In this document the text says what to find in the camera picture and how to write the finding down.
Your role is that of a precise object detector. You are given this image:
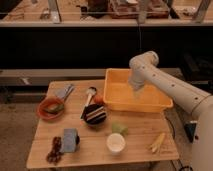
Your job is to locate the wooden table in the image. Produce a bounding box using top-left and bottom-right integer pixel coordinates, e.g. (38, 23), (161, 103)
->
(26, 80), (179, 169)

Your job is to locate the white spoon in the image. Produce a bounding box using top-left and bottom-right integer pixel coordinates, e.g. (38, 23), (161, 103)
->
(85, 87), (97, 106)

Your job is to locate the layered cake slice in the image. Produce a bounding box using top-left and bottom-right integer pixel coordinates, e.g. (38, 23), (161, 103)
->
(85, 104), (107, 123)

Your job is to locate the red apple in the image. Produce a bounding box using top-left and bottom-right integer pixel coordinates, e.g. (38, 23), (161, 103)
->
(93, 94), (104, 104)

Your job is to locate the yellow plastic tray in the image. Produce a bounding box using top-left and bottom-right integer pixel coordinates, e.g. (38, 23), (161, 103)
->
(103, 68), (173, 113)

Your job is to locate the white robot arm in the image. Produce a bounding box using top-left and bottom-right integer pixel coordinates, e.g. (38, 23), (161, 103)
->
(129, 51), (213, 171)

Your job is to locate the green vegetable in bowl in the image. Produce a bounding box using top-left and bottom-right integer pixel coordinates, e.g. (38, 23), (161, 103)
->
(44, 104), (64, 114)

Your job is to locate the dark grape bunch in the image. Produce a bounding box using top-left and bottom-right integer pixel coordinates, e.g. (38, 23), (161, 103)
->
(46, 137), (62, 164)

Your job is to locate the black foot pedal box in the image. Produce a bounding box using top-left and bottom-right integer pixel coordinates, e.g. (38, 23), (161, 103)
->
(184, 122), (197, 143)

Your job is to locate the white cup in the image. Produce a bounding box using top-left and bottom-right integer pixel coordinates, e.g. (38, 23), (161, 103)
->
(106, 133), (126, 154)

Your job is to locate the blue grey sponge block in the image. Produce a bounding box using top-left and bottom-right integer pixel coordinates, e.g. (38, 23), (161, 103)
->
(61, 128), (77, 153)

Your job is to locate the green cup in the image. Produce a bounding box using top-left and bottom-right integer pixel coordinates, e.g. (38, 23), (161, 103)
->
(112, 122), (128, 135)

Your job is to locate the orange bowl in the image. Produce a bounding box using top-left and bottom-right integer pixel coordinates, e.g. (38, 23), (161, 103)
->
(37, 98), (65, 121)

